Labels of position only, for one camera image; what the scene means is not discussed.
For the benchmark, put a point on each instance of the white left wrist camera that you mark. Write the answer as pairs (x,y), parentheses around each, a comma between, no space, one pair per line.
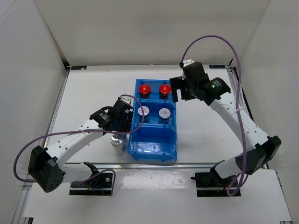
(127,100)

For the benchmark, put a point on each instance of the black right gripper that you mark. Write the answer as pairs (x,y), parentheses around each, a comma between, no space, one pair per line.
(176,84)

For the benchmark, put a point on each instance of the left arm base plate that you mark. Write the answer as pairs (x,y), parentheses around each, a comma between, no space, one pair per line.
(101,185)

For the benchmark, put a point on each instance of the white lid jar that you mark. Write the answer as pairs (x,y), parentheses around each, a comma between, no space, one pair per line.
(143,114)
(164,116)

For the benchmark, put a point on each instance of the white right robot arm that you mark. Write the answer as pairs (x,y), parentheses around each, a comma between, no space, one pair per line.
(237,164)

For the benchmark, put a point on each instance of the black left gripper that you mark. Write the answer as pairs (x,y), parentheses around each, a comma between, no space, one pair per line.
(126,126)

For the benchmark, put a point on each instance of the blue bin front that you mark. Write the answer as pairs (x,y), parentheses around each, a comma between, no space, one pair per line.
(154,142)

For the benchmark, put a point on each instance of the white lid jar front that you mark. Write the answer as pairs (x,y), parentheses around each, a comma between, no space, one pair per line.
(143,114)

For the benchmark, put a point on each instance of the red lid jar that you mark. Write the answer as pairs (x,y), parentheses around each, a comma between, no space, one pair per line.
(164,91)
(144,91)

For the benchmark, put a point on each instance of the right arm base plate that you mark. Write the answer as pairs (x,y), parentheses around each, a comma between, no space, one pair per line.
(208,186)

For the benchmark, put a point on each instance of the silver lid bottle front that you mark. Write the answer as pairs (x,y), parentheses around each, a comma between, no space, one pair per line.
(118,143)

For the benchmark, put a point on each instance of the aluminium frame rail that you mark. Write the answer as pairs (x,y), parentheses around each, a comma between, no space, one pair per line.
(236,79)

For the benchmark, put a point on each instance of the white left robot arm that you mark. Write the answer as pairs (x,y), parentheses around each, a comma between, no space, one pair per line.
(48,165)

